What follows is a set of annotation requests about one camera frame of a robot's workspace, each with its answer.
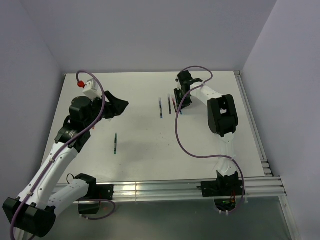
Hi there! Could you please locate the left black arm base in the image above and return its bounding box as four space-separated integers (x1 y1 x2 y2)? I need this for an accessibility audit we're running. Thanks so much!
78 184 116 218

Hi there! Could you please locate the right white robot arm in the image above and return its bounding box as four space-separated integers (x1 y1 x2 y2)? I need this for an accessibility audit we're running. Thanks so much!
174 68 243 195

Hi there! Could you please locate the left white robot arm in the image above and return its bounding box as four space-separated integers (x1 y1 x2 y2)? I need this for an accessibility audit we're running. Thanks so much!
2 91 129 239

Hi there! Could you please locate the green pen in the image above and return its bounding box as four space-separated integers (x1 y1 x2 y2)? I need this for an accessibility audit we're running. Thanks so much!
113 133 118 155

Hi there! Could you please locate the aluminium rail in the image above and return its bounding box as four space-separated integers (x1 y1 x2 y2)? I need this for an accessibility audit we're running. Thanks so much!
54 154 286 203

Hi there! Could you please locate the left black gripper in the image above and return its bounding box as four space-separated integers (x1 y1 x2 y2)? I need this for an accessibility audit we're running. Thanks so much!
84 90 128 130

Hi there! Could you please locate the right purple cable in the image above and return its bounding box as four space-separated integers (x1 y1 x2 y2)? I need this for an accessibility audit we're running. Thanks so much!
174 65 247 214

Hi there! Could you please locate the purple pen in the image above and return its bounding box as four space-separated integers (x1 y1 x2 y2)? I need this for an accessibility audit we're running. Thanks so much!
167 95 172 115

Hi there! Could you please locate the red pen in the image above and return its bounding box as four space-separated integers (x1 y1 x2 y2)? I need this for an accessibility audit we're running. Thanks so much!
171 97 178 113

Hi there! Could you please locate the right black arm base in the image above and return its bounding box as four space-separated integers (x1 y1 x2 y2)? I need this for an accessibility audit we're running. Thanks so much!
197 172 246 215

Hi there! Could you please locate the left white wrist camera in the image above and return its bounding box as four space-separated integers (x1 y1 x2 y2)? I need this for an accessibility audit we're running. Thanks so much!
77 78 101 100

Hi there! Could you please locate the dark blue pen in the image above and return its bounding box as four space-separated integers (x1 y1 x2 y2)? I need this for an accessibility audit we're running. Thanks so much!
158 98 163 119

